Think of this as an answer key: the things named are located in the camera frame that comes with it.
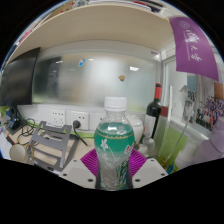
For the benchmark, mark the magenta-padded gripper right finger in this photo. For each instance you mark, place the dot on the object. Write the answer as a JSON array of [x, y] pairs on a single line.
[[138, 165]]

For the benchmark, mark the lavender plastic water bottle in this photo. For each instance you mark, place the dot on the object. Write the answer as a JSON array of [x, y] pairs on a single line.
[[213, 143]]

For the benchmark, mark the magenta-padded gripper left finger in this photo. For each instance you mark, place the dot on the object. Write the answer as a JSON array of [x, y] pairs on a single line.
[[87, 168]]

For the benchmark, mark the green-labelled clear drink bottle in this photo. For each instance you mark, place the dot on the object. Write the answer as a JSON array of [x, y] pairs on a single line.
[[114, 143]]

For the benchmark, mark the dark wine bottle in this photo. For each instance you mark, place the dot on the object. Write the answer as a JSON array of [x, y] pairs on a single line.
[[152, 116]]

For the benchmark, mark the purple hanging banner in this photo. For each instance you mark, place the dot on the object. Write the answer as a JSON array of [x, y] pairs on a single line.
[[195, 50]]

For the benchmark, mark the green glass vase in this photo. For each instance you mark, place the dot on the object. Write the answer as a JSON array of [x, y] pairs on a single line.
[[170, 143]]

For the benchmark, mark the blue desk device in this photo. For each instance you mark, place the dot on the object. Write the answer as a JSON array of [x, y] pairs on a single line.
[[12, 124]]

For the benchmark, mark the black computer monitor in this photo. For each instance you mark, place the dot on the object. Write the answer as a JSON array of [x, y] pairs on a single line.
[[18, 78]]

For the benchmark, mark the framed group photo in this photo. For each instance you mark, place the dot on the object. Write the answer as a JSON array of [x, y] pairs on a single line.
[[210, 115]]

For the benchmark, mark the grey metal laptop stand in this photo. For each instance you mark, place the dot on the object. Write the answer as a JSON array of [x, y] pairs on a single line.
[[50, 140]]

